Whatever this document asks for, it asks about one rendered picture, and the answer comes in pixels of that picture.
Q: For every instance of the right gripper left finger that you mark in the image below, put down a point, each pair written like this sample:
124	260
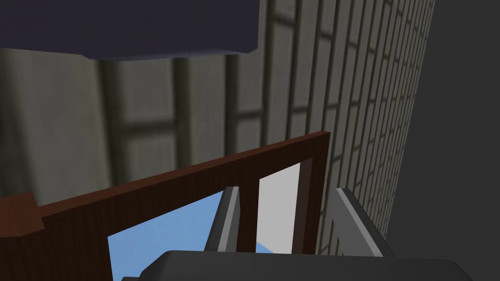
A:
226	226

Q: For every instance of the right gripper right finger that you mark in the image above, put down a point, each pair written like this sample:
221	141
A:
353	230

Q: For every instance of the brown wooden framed window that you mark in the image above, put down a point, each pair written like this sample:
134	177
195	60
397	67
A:
164	195

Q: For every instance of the dark blue cabinet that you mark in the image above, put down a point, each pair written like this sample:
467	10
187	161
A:
129	25

